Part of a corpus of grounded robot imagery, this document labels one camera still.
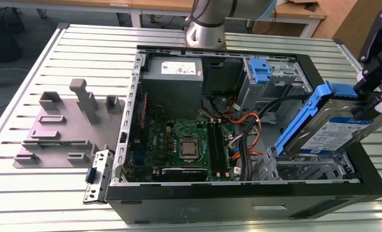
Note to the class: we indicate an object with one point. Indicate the hard disk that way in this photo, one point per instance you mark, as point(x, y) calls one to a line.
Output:
point(326, 135)

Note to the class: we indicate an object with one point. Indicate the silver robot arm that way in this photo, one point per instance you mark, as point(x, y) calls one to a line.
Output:
point(207, 29)

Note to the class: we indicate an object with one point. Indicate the metal disk bay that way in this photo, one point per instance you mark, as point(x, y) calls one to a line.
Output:
point(303, 169)

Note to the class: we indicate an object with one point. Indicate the brown wooden cabinet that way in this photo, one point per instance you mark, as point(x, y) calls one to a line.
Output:
point(349, 19)

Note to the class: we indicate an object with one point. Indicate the metal drive cage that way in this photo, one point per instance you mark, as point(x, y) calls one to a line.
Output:
point(281, 84)

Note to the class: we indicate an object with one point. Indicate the blue drive latch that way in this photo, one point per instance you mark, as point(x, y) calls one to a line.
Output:
point(261, 70)

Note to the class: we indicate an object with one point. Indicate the black RAM slot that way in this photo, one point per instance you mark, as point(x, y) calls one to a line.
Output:
point(213, 147)

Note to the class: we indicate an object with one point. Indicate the green motherboard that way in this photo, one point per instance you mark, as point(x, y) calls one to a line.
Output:
point(194, 128)

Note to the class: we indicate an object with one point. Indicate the CPU socket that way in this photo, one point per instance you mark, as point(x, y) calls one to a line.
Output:
point(187, 138)

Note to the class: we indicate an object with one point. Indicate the silver CPU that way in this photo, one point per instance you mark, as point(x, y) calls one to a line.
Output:
point(189, 148)

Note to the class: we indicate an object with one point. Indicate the grey power supply unit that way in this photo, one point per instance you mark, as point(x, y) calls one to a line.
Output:
point(171, 96)

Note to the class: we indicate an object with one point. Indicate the black graphics card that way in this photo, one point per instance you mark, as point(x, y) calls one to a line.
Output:
point(185, 172)

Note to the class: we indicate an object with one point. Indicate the black PC case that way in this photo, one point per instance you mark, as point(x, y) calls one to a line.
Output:
point(210, 205)

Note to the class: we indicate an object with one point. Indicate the grey parts rack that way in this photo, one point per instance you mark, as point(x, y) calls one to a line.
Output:
point(64, 125)

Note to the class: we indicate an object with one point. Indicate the black mesh bin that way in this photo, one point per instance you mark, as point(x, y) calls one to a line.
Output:
point(4, 43)

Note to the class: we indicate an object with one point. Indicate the wooden desk white frame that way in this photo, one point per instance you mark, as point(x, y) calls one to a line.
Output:
point(294, 12)
point(87, 3)

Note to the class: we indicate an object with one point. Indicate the metal card retention bracket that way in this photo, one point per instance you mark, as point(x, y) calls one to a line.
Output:
point(99, 169)

